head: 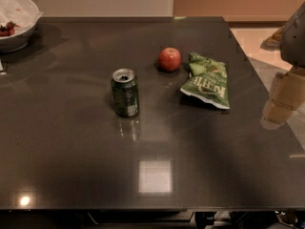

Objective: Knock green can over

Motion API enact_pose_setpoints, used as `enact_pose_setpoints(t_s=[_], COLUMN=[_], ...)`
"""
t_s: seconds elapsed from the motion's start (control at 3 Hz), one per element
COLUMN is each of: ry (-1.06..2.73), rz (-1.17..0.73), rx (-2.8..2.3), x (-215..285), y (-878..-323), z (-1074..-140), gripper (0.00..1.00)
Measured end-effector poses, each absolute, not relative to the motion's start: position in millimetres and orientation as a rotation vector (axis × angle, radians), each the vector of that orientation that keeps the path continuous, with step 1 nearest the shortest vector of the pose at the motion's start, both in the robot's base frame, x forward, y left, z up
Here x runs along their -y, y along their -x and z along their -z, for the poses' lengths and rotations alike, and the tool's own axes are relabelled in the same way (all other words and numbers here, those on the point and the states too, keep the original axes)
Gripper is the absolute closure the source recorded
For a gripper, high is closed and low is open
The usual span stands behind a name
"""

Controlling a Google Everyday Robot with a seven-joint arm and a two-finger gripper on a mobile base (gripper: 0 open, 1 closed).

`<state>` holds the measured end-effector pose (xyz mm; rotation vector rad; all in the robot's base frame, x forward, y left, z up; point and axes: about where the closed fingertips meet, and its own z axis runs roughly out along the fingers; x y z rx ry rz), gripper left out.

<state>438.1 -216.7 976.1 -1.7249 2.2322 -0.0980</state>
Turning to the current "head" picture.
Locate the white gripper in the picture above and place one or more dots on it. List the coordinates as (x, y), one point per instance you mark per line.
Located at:
(294, 40)

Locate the green soda can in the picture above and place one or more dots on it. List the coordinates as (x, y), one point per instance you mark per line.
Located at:
(125, 92)

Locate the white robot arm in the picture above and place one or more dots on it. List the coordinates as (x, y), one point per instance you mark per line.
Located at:
(292, 47)

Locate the green chip bag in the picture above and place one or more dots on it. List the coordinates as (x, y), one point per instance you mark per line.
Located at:
(208, 81)

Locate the red apple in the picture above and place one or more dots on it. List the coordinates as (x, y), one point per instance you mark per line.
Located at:
(169, 59)

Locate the white bowl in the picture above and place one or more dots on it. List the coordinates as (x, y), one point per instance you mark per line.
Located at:
(18, 40)

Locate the red strawberries in bowl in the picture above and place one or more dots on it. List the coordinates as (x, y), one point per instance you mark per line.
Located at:
(8, 29)

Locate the white napkin in bowl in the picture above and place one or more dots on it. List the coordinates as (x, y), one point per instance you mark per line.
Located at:
(21, 12)

